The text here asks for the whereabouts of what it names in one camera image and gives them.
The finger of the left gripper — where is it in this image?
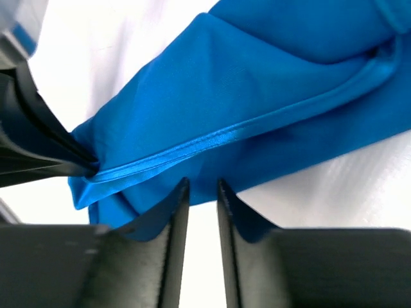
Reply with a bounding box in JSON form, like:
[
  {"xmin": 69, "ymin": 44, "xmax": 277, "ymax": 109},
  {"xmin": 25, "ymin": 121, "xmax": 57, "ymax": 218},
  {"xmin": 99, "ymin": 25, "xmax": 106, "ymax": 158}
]
[{"xmin": 1, "ymin": 64, "xmax": 98, "ymax": 187}]

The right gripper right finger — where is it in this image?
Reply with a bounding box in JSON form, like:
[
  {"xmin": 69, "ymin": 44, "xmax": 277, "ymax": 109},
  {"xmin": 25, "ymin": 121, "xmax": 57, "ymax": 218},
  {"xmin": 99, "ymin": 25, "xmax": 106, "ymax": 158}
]
[{"xmin": 217, "ymin": 180, "xmax": 410, "ymax": 307}]

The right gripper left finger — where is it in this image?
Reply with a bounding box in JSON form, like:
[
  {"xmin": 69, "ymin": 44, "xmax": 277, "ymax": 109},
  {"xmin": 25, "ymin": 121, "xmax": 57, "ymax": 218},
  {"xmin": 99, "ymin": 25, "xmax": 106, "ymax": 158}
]
[{"xmin": 1, "ymin": 179, "xmax": 189, "ymax": 307}]

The blue satin napkin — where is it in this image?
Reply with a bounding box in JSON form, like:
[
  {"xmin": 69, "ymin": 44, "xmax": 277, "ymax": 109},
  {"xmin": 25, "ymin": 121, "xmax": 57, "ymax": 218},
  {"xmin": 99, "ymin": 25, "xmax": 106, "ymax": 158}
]
[{"xmin": 69, "ymin": 1, "xmax": 410, "ymax": 228}]

